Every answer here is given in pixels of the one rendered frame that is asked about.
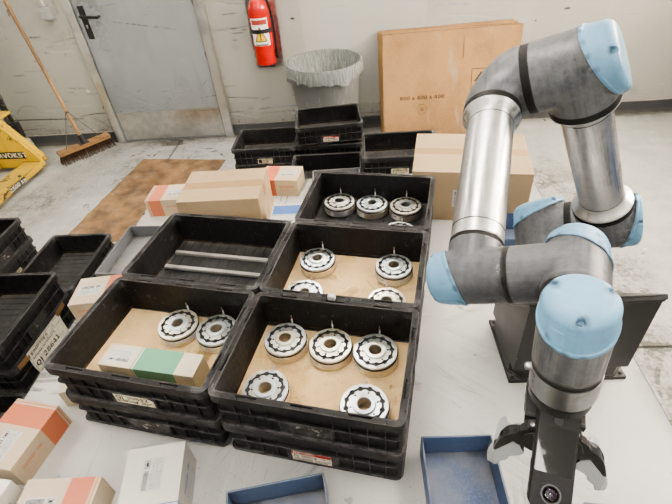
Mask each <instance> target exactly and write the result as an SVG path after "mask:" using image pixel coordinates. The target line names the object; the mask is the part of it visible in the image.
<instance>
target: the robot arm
mask: <svg viewBox="0 0 672 504"><path fill-rule="evenodd" d="M631 88H632V76H631V70H630V65H629V60H628V56H627V51H626V47H625V43H624V40H623V36H622V33H621V30H620V28H619V26H618V24H617V23H616V22H615V21H614V20H612V19H603V20H600V21H596V22H592V23H589V24H588V23H584V24H581V25H579V27H576V28H573V29H569V30H566V31H563V32H560V33H557V34H554V35H551V36H548V37H544V38H541V39H538V40H535V41H532V42H529V43H526V44H523V45H518V46H515V47H513V48H511V49H509V50H507V51H505V52H503V53H502V54H500V55H499V56H498V57H497V58H495V59H494V60H493V61H492V62H491V63H490V64H489V65H488V66H487V67H486V68H485V69H484V71H483V72H482V73H481V74H480V76H479V77H478V79H477V80H476V81H475V83H474V85H473V87H472V88H471V90H470V92H469V94H468V97H467V99H466V102H465V105H464V110H463V116H462V122H463V126H464V128H465V129H466V136H465V143H464V150H463V156H462V163H461V169H460V176H459V182H458V189H457V196H456V202H455V209H454V215H453V222H452V229H451V235H450V241H449V247H448V251H446V250H442V251H441V252H436V253H434V254H432V255H431V256H430V259H429V260H428V262H427V267H426V281H427V286H428V290H429V292H430V294H431V296H432V297H433V299H434V300H435V301H436V302H438V303H441V304H448V305H464V306H468V304H511V303H515V304H523V303H538V304H537V308H536V326H535V333H534V340H533V347H532V354H531V362H529V361H526V362H525V363H524V368H525V369H526V370H530V371H529V376H528V378H527V385H526V392H525V400H524V411H525V414H524V422H523V423H522V424H520V423H515V424H511V422H510V419H509V417H508V416H503V417H502V418H501V419H500V420H499V422H498V426H497V429H496V433H495V437H494V440H493V441H492V443H491V444H490V446H489V448H488V450H487V460H488V461H490V462H492V463H494V464H497V463H498V462H499V461H501V460H506V459H507V458H508V457H509V456H518V455H521V454H523V453H524V447H525V448H527V449H528V450H530V451H532V456H531V460H530V471H529V479H528V487H527V498H528V501H529V503H530V504H572V499H573V489H574V480H575V471H576V469H577V470H578V471H580V472H582V473H584V474H585V475H586V476H587V480H588V481H589V482H590V483H592V484H593V486H594V489H595V490H598V491H599V490H605V489H606V487H607V485H608V477H607V470H606V467H605V458H604V454H603V452H602V450H601V448H600V444H599V441H598V439H597V438H596V437H595V436H594V435H591V436H590V439H589V440H587V438H586V437H585V436H583V434H582V432H584V431H585V430H586V414H587V413H588V412H589V411H590V410H591V408H592V405H593V404H594V403H595V401H596V400H597V399H598V395H599V392H600V389H601V386H602V383H603V380H604V377H605V372H606V369H607V366H608V363H609V360H610V357H611V354H612V351H613V348H614V345H615V344H616V342H617V340H618V338H619V336H620V333H621V329H622V316H623V309H624V308H623V303H622V300H621V297H620V296H619V295H618V294H617V293H616V292H615V291H614V289H613V271H614V261H613V258H612V253H611V248H623V247H628V246H635V245H637V244H639V243H640V241H641V239H642V235H643V226H644V224H643V220H644V208H643V199H642V196H641V194H640V193H635V192H632V190H631V189H630V188H629V187H628V186H627V185H625V184H624V182H623V175H622V167H621V159H620V152H619V144H618V136H617V129H616V121H615V113H614V110H615V109H616V108H617V107H618V106H619V104H620V103H621V101H622V98H623V94H624V93H625V92H627V91H629V90H630V89H631ZM543 111H547V112H548V116H549V118H550V119H551V120H552V121H553V122H554V123H556V124H559V125H560V126H561V130H562V134H563V138H564V142H565V146H566V151H567V155H568V159H569V163H570V167H571V172H572V176H573V180H574V184H575V188H576V194H575V196H574V198H573V201H569V202H565V199H564V197H562V196H553V197H546V198H541V199H537V200H533V201H530V202H527V203H524V204H522V205H520V206H518V207H517V208H516V209H515V210H514V213H513V219H514V224H513V228H514V236H515V245H514V246H504V242H505V230H506V218H507V206H508V194H509V182H510V170H511V158H512V146H513V134H514V131H515V130H516V129H517V128H518V127H519V125H520V122H521V117H523V116H525V115H528V114H534V113H538V112H543Z"/></svg>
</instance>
